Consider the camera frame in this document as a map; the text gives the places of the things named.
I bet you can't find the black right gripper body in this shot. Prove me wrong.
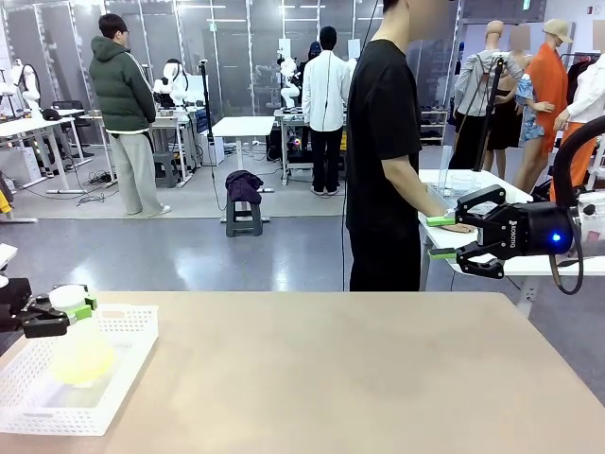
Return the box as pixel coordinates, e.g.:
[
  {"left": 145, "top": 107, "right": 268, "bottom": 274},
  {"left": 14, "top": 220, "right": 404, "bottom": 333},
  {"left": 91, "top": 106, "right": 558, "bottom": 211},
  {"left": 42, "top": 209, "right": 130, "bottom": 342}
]
[{"left": 475, "top": 201, "right": 577, "bottom": 261}]

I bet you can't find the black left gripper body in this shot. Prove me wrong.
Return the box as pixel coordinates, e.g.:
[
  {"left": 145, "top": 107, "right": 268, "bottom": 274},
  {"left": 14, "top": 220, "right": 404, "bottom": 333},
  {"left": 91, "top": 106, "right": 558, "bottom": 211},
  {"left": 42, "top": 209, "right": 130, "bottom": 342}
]
[{"left": 0, "top": 277, "right": 34, "bottom": 333}]

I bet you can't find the translucent plastic conical flask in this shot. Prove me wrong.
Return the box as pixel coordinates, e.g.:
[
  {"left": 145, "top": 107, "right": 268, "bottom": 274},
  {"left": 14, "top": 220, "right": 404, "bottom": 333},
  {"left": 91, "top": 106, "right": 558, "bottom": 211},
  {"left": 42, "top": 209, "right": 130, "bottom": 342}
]
[{"left": 48, "top": 302, "right": 118, "bottom": 390}]

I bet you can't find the person's right forearm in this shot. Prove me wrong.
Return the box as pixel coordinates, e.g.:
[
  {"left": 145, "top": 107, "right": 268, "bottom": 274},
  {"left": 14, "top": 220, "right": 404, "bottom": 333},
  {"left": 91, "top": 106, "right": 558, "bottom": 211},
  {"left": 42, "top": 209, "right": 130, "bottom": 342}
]
[{"left": 379, "top": 154, "right": 449, "bottom": 224}]

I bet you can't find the person's right hand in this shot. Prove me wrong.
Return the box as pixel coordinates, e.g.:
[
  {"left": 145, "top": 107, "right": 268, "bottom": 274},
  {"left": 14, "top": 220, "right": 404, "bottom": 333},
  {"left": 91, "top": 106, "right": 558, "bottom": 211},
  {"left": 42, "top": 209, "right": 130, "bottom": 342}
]
[{"left": 431, "top": 220, "right": 480, "bottom": 235}]

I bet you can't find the large white table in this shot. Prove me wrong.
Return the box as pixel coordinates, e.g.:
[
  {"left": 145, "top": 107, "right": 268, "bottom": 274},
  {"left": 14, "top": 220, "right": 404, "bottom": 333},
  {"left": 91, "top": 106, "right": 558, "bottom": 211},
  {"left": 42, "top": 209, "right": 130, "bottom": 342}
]
[{"left": 417, "top": 168, "right": 605, "bottom": 304}]

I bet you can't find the mannequin in black dress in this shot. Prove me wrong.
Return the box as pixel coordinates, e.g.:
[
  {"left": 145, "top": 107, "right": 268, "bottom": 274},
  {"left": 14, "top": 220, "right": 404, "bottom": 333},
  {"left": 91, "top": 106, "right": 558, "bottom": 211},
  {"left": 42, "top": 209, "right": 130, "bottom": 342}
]
[{"left": 485, "top": 50, "right": 527, "bottom": 180}]

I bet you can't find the black tripod by mannequins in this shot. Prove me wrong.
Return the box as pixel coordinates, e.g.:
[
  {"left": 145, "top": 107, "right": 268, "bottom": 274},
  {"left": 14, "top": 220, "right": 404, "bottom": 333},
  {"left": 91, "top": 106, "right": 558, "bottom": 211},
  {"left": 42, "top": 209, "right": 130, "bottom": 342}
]
[{"left": 471, "top": 53, "right": 504, "bottom": 172}]

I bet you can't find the mannequin in blue floral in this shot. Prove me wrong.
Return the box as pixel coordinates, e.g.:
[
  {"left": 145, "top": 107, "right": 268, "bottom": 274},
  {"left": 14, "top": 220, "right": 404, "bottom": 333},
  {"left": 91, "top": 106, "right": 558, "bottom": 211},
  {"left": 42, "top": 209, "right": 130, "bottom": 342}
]
[{"left": 511, "top": 54, "right": 555, "bottom": 193}]

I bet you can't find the shoe rack with shoes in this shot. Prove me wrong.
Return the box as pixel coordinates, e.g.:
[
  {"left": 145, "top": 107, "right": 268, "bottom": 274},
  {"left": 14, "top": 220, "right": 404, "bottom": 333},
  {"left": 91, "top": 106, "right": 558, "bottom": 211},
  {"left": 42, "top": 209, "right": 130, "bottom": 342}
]
[{"left": 417, "top": 108, "right": 450, "bottom": 147}]

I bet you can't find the mannequin in grey hoodie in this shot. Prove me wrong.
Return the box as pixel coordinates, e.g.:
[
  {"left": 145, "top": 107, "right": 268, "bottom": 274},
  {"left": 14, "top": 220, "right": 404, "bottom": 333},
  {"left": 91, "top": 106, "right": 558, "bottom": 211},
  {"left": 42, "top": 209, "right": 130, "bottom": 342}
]
[{"left": 447, "top": 20, "right": 525, "bottom": 172}]

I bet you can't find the mannequin in orange clothes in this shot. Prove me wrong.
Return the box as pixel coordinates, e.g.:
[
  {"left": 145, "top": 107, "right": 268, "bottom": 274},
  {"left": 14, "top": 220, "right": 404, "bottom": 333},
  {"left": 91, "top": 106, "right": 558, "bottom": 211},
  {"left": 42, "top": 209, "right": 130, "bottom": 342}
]
[{"left": 523, "top": 18, "right": 597, "bottom": 202}]

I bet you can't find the mannequin in white jacket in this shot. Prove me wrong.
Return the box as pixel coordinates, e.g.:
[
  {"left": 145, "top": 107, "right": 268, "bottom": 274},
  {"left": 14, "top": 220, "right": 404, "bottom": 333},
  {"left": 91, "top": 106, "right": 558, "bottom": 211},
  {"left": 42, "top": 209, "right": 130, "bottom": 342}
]
[{"left": 551, "top": 53, "right": 605, "bottom": 134}]

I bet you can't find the person in black t-shirt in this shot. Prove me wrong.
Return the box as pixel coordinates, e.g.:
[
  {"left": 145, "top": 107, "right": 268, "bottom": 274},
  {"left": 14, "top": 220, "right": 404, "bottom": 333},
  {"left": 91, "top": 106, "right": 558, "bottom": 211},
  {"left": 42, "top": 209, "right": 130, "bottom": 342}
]
[{"left": 344, "top": 0, "right": 424, "bottom": 293}]

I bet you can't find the white desk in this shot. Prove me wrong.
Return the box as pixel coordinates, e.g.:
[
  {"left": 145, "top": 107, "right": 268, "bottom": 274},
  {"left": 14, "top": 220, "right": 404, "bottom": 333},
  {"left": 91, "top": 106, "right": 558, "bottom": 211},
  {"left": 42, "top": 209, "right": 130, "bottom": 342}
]
[{"left": 0, "top": 108, "right": 90, "bottom": 196}]

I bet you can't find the grey step stool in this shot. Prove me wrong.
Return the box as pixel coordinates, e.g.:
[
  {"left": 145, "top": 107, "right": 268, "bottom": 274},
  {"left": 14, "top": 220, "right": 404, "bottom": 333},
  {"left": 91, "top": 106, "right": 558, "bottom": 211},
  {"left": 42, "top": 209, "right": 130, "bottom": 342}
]
[{"left": 150, "top": 151, "right": 182, "bottom": 190}]

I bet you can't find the person in white shirt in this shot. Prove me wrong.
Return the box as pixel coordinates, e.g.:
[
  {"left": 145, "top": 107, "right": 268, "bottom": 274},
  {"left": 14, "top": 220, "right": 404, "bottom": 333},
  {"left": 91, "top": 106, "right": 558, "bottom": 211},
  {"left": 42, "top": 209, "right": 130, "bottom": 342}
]
[{"left": 301, "top": 26, "right": 353, "bottom": 198}]

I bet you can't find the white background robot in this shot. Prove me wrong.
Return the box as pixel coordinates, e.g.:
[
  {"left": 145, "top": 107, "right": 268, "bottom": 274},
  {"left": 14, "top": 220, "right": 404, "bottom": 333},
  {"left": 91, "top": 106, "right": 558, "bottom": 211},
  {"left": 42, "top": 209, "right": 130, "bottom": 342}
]
[
  {"left": 9, "top": 59, "right": 43, "bottom": 119},
  {"left": 277, "top": 55, "right": 304, "bottom": 114},
  {"left": 152, "top": 58, "right": 191, "bottom": 109}
]

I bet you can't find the dark grey stool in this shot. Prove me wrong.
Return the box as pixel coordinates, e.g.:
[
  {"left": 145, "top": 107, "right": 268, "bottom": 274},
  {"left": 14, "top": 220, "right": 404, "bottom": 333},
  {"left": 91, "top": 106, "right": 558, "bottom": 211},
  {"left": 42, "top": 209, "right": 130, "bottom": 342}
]
[{"left": 225, "top": 198, "right": 264, "bottom": 238}]

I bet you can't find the person in green jacket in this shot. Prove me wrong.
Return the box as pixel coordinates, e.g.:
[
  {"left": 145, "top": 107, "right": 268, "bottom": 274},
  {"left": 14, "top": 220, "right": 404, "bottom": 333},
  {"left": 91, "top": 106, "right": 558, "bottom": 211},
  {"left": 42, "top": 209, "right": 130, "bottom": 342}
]
[{"left": 88, "top": 12, "right": 173, "bottom": 219}]

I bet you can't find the dark purple cloth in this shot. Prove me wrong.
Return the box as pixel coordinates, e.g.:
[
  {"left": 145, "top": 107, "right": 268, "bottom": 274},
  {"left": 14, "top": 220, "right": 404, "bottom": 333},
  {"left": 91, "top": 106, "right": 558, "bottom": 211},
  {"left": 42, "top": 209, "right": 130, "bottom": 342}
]
[{"left": 224, "top": 169, "right": 265, "bottom": 206}]

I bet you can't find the black tripod pole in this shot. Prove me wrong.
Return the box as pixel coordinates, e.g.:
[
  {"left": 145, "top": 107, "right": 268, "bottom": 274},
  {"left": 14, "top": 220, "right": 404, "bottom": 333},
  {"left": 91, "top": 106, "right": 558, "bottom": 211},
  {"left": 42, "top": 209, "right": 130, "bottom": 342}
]
[{"left": 198, "top": 59, "right": 215, "bottom": 167}]

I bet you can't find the small white table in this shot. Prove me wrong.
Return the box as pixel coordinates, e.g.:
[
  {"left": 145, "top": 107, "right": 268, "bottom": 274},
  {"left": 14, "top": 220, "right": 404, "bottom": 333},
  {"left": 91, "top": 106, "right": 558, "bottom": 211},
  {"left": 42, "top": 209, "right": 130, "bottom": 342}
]
[{"left": 211, "top": 115, "right": 277, "bottom": 196}]

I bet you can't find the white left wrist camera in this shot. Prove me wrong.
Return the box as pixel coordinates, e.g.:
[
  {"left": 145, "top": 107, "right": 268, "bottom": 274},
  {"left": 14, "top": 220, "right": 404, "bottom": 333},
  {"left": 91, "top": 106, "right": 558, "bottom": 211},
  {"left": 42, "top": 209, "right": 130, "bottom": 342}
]
[{"left": 0, "top": 242, "right": 20, "bottom": 271}]

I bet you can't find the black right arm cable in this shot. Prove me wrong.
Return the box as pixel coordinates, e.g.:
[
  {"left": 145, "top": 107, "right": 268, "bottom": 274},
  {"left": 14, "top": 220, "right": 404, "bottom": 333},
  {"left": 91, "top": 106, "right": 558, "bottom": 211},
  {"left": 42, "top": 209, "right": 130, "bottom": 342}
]
[{"left": 549, "top": 114, "right": 605, "bottom": 296}]

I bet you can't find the white frame workbench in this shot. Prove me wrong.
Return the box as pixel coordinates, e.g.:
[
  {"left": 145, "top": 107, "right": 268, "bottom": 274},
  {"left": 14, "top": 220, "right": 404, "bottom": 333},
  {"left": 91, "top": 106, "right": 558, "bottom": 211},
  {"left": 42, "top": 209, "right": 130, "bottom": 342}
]
[{"left": 149, "top": 107, "right": 196, "bottom": 184}]

